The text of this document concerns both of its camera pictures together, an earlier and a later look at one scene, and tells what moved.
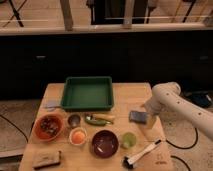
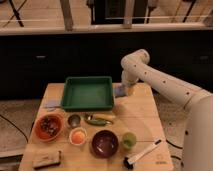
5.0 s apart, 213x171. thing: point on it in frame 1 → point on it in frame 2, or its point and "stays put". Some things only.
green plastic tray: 87,93 stays put
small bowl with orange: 78,135 stays put
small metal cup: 74,120 stays put
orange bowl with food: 47,127 stays put
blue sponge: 138,116 → 119,90
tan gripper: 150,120 → 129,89
